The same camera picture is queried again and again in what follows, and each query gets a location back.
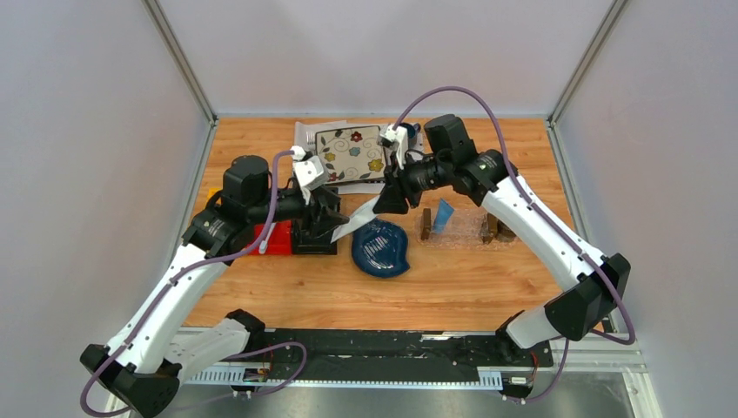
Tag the dark blue ceramic mug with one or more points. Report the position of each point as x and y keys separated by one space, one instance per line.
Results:
x=413 y=131

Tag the blue shell-shaped dish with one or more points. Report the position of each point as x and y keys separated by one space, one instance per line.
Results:
x=380 y=249

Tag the silver fork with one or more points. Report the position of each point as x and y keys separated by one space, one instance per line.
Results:
x=311 y=142

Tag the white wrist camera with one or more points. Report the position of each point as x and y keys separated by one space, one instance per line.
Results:
x=395 y=139
x=308 y=170

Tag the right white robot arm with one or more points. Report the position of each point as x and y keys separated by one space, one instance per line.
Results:
x=591 y=283

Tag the black plastic bin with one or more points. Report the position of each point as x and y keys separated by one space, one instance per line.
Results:
x=304 y=244

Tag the white toothbrush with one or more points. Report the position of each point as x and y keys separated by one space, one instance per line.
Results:
x=263 y=245

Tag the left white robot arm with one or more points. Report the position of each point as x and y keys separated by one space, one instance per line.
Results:
x=143 y=365

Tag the red plastic bin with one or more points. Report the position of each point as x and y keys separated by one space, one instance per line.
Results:
x=280 y=242

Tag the white toothpaste tube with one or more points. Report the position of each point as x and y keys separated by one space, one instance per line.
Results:
x=360 y=217

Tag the square floral ceramic plate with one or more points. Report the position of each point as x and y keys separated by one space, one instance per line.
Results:
x=351 y=154

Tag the white patterned placemat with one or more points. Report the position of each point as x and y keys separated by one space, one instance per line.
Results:
x=300 y=130

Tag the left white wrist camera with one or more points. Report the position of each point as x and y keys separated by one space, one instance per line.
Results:
x=308 y=170

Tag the clear glass tray wooden handles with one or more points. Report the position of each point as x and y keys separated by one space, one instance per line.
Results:
x=466 y=228

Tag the blue toothpaste tube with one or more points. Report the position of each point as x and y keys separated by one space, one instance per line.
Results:
x=444 y=212

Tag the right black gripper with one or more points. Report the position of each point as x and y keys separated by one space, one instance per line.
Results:
x=396 y=191

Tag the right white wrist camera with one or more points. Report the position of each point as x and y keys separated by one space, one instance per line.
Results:
x=395 y=139

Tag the yellow plastic bin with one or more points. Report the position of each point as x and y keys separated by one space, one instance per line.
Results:
x=212 y=193

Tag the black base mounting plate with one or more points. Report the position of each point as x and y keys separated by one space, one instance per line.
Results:
x=389 y=356

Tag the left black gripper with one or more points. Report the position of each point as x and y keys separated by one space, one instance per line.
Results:
x=325 y=218

